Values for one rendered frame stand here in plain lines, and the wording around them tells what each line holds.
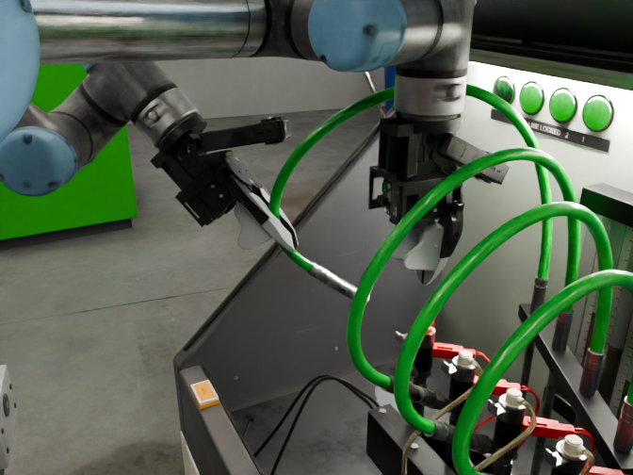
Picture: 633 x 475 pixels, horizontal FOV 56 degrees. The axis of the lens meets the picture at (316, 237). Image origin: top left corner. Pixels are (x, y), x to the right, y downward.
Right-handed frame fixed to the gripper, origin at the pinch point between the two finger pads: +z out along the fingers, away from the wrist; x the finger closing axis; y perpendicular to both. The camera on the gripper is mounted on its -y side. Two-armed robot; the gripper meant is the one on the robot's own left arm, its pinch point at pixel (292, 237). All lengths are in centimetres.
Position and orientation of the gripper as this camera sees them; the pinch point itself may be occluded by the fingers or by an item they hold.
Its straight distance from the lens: 79.0
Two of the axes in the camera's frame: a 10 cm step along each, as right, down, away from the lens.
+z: 6.6, 7.5, 0.4
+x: -1.5, 1.8, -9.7
